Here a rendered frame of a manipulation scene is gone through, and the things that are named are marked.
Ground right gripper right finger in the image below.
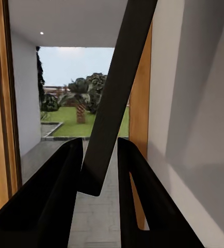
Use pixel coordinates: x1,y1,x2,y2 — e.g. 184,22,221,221
117,137,204,248

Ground poster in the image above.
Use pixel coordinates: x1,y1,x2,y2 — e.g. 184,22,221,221
77,0,158,196

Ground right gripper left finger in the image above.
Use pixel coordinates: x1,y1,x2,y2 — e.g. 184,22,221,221
0,137,83,248

